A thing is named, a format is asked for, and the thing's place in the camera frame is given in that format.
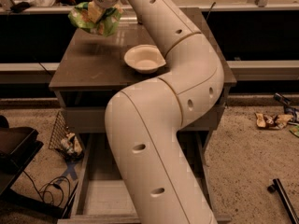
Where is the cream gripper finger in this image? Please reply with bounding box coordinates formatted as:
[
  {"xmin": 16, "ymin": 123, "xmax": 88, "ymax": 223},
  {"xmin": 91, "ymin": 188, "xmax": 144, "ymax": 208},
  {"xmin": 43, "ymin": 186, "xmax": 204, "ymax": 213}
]
[{"xmin": 88, "ymin": 2, "xmax": 105, "ymax": 22}]

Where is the green rice chip bag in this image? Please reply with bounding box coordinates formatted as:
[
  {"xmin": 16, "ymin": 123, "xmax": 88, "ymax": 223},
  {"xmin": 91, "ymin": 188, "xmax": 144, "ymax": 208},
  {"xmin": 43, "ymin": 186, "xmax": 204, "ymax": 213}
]
[{"xmin": 68, "ymin": 2, "xmax": 122, "ymax": 36}]

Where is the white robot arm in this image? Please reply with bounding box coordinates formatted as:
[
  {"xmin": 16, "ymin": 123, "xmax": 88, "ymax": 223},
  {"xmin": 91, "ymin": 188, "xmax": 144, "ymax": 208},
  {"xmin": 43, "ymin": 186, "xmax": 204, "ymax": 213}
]
[{"xmin": 93, "ymin": 0, "xmax": 224, "ymax": 224}]

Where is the grey drawer cabinet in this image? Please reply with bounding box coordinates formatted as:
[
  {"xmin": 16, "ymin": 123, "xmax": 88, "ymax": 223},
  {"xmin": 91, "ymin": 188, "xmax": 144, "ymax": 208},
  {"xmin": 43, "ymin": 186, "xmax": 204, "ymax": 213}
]
[{"xmin": 50, "ymin": 7, "xmax": 236, "ymax": 224}]

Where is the white paper bowl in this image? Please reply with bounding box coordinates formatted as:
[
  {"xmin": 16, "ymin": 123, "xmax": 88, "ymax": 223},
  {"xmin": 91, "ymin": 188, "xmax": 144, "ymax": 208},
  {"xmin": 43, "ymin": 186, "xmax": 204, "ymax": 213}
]
[{"xmin": 124, "ymin": 45, "xmax": 166, "ymax": 74}]

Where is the black device on ledge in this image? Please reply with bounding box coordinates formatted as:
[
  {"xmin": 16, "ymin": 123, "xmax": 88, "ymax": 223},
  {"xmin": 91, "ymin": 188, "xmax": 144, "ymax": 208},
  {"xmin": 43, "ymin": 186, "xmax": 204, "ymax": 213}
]
[{"xmin": 10, "ymin": 2, "xmax": 31, "ymax": 13}]

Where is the crumpled packet in basket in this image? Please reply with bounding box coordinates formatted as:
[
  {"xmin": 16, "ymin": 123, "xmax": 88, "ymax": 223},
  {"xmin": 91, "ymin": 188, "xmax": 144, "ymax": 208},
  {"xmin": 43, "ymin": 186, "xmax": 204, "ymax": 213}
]
[{"xmin": 60, "ymin": 133, "xmax": 82, "ymax": 158}]

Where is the black tray stand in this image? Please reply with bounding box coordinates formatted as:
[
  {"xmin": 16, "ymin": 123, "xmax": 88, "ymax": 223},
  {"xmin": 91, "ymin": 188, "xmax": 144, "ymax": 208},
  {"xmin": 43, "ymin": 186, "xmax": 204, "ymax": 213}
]
[{"xmin": 0, "ymin": 116, "xmax": 43, "ymax": 198}]

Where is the crumpled snack wrapper on floor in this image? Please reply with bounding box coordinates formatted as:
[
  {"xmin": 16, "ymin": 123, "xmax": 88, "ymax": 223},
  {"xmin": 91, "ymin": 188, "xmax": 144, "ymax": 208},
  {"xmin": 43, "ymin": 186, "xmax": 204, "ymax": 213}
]
[{"xmin": 255, "ymin": 113, "xmax": 293, "ymax": 130}]

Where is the blue snack packet on floor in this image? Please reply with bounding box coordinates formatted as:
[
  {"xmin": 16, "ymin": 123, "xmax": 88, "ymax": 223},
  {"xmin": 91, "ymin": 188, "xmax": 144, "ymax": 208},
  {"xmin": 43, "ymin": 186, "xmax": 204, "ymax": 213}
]
[{"xmin": 274, "ymin": 92, "xmax": 299, "ymax": 123}]

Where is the green packet at edge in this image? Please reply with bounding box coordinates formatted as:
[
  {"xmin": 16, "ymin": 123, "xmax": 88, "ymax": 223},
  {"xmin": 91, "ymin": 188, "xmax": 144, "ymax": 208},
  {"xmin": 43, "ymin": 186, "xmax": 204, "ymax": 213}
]
[{"xmin": 290, "ymin": 126, "xmax": 299, "ymax": 137}]

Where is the black bar on floor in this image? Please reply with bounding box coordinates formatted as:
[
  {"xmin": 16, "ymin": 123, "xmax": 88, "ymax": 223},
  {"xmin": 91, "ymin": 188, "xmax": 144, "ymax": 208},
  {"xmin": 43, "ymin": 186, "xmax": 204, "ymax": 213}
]
[{"xmin": 267, "ymin": 178, "xmax": 299, "ymax": 224}]

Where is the wire mesh basket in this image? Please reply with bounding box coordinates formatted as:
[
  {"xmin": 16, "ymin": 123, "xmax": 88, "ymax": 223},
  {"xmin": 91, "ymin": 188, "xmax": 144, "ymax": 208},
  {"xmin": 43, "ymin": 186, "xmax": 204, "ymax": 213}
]
[{"xmin": 49, "ymin": 112, "xmax": 84, "ymax": 161}]

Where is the black cable on floor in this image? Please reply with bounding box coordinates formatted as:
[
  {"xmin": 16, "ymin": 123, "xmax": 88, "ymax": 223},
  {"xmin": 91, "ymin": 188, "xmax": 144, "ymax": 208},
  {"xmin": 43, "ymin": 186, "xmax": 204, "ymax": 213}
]
[{"xmin": 22, "ymin": 170, "xmax": 73, "ymax": 208}]

